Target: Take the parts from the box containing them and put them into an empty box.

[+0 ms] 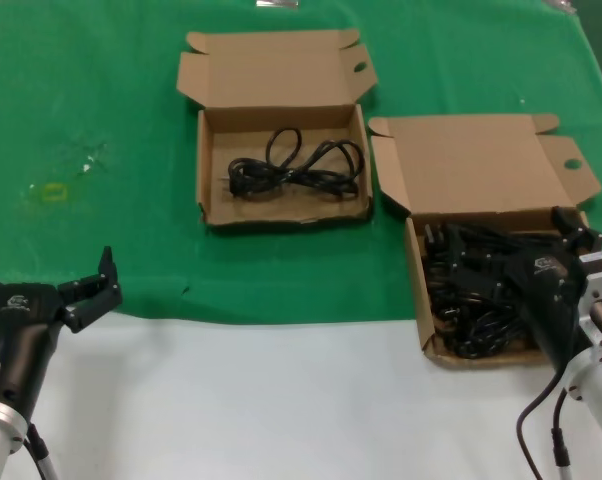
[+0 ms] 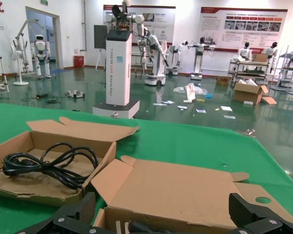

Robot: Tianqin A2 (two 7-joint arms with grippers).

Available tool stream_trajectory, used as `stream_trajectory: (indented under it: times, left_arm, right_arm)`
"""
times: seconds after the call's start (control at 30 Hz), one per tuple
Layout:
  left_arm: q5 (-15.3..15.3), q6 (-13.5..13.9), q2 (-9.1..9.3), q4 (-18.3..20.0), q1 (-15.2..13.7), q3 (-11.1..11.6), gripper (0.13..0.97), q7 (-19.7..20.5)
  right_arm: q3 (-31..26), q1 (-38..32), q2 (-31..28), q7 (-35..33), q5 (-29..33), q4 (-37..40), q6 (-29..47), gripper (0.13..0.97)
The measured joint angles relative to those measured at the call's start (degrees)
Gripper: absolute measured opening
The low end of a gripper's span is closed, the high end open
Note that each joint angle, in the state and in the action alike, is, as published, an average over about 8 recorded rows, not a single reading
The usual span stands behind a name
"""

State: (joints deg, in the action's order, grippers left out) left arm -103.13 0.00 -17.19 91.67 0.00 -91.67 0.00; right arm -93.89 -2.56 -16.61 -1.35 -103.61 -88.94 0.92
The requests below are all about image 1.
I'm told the black power cable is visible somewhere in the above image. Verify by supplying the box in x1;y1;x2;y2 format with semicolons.
225;127;366;202

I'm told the green table cloth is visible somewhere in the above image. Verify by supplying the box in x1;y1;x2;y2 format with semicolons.
0;0;602;329

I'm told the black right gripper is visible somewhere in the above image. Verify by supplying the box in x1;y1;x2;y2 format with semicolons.
449;205;602;377

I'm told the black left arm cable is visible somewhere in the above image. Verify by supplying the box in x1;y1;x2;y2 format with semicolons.
23;422;60;480

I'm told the cardboard box with torn corner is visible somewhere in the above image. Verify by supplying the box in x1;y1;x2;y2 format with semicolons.
175;28;379;232

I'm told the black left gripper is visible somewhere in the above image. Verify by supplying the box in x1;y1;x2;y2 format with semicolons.
0;243;124;416

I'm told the pile of black power cables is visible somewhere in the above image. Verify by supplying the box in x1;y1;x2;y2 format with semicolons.
423;222;572;359

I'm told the intact open cardboard box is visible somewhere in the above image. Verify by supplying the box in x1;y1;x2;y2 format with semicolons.
368;113;602;371

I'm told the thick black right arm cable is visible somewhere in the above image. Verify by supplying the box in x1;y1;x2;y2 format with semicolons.
515;369;568;480

